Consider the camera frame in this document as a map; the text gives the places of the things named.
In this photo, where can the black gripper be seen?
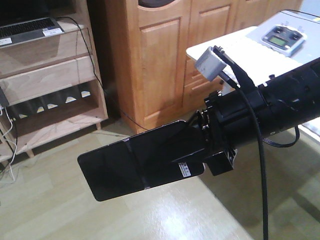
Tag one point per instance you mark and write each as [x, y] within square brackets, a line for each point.
[225, 125]

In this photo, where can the black foldable smartphone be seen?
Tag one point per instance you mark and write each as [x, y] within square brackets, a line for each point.
[134, 164]

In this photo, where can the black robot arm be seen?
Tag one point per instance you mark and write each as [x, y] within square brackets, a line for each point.
[283, 102]

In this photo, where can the light wooden desk shelf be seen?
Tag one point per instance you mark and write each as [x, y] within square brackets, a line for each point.
[50, 87]

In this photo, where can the orange wooden wardrobe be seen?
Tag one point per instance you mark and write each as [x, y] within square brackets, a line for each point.
[153, 51]

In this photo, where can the grey remote controller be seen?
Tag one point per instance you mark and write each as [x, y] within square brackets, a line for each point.
[284, 39]

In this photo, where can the white table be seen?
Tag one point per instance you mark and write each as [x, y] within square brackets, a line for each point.
[259, 61]

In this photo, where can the grey open laptop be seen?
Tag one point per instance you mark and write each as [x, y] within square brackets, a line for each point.
[26, 20]

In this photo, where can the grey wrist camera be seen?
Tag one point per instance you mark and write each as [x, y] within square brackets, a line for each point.
[209, 64]

